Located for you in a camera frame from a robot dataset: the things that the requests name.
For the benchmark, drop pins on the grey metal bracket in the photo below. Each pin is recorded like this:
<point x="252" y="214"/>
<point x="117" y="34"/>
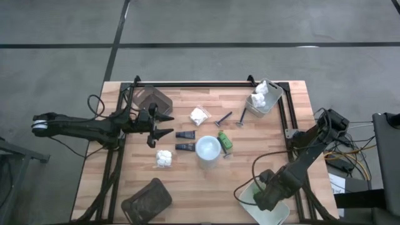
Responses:
<point x="289" y="132"/>

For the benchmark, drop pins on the clear bag of cotton pads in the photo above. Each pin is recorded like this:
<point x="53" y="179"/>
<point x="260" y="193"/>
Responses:
<point x="198" y="116"/>

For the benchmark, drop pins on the blue disposable razor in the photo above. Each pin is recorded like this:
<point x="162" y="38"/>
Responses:
<point x="227" y="155"/>
<point x="242" y="116"/>
<point x="223" y="118"/>

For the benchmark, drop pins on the white wipes canister yellow label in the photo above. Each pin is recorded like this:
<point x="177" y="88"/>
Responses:
<point x="208" y="148"/>

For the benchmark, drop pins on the grey metal stand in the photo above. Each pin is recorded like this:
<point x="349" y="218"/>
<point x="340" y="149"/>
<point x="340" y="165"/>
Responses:
<point x="18" y="152"/>

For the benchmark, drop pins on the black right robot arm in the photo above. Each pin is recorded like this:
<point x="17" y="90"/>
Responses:
<point x="312" y="147"/>

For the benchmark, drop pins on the grey translucent plastic bin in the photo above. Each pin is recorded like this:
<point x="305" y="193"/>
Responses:
<point x="156" y="100"/>

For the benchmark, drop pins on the white paper sheet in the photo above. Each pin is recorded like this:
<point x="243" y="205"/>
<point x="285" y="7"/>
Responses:
<point x="337" y="184"/>

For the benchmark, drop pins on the black aluminium table frame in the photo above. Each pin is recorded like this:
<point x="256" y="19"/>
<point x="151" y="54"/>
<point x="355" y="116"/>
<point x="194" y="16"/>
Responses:
<point x="193" y="84"/>

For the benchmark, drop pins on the white plastic bin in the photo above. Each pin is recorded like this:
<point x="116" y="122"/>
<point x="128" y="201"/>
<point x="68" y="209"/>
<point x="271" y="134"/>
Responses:
<point x="275" y="215"/>

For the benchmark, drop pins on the black power brick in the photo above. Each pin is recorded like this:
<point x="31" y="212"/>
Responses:
<point x="340" y="164"/>

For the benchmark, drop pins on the dark blue toiletry tube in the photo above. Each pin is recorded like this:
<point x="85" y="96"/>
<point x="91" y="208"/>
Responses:
<point x="186" y="135"/>
<point x="186" y="147"/>

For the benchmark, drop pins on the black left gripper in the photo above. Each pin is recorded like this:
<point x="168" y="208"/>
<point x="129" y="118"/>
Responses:
<point x="152" y="128"/>

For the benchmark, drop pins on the clear bag of cotton balls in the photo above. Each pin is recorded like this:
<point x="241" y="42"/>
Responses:
<point x="164" y="158"/>

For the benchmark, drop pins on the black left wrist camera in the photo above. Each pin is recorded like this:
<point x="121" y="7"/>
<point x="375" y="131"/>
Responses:
<point x="143" y="116"/>

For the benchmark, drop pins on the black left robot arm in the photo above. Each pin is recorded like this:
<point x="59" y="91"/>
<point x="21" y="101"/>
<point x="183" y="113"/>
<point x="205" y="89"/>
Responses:
<point x="78" y="128"/>

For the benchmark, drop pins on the dark brown plastic bin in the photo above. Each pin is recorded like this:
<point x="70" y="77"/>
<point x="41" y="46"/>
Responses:
<point x="147" y="201"/>

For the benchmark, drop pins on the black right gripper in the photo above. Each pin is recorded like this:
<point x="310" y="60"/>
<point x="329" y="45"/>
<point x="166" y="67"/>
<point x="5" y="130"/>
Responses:
<point x="275" y="190"/>

